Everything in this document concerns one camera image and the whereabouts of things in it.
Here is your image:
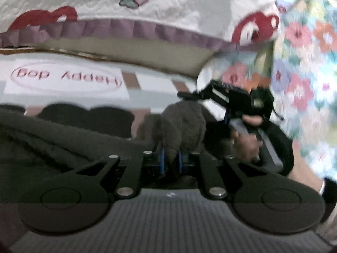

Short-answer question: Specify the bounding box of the person's right hand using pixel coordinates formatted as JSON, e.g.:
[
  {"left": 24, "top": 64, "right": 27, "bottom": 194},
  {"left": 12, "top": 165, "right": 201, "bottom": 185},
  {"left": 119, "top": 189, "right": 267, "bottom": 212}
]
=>
[{"left": 230, "top": 114, "right": 264, "bottom": 164}]

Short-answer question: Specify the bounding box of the floral printed cloth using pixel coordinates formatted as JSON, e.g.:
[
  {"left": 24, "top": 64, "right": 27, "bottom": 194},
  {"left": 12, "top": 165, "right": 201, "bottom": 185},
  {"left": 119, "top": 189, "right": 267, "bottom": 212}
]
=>
[{"left": 199, "top": 0, "right": 337, "bottom": 183}]

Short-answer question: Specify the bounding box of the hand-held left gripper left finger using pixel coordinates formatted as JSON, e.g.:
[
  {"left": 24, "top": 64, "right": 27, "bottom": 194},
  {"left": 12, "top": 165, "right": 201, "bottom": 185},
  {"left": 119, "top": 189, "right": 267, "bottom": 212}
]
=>
[{"left": 76, "top": 148, "right": 167, "bottom": 199}]

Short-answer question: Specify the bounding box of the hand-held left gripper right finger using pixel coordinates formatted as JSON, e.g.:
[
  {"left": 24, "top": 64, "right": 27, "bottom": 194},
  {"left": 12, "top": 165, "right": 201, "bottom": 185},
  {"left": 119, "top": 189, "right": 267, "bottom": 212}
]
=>
[{"left": 178, "top": 150, "right": 267, "bottom": 200}]

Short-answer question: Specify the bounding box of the checked bedsheet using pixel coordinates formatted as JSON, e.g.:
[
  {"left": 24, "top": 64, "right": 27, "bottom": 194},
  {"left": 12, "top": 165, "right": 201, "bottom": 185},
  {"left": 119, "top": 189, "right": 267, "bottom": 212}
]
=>
[{"left": 0, "top": 48, "right": 214, "bottom": 137}]

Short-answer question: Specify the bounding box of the white quilted strawberry blanket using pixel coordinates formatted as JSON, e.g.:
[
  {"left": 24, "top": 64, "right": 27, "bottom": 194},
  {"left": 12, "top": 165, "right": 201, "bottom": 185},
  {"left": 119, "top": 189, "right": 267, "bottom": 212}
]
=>
[{"left": 0, "top": 0, "right": 281, "bottom": 52}]

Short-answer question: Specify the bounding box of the dark grey fleece garment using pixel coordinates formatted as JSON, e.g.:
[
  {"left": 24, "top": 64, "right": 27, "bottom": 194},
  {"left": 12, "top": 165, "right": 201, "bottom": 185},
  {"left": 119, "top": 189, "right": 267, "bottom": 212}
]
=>
[{"left": 0, "top": 101, "right": 237, "bottom": 201}]

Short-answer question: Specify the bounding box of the beige bed frame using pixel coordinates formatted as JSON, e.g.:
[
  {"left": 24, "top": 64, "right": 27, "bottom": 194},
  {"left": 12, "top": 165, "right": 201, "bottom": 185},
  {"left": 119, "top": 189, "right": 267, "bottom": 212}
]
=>
[{"left": 37, "top": 37, "right": 219, "bottom": 77}]

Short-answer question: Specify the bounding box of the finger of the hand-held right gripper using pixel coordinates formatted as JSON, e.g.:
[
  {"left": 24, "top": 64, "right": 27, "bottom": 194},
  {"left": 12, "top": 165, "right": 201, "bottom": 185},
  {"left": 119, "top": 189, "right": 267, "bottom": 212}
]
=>
[{"left": 177, "top": 84, "right": 214, "bottom": 103}]

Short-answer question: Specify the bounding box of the person's right forearm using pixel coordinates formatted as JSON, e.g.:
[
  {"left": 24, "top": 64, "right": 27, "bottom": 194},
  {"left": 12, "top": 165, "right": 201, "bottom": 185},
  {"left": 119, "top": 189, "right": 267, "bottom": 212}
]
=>
[{"left": 286, "top": 139, "right": 337, "bottom": 243}]

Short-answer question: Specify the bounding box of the black wristband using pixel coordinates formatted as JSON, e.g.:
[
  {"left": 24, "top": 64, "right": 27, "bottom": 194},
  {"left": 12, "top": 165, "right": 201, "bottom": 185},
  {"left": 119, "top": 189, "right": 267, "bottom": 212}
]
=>
[{"left": 320, "top": 177, "right": 337, "bottom": 206}]

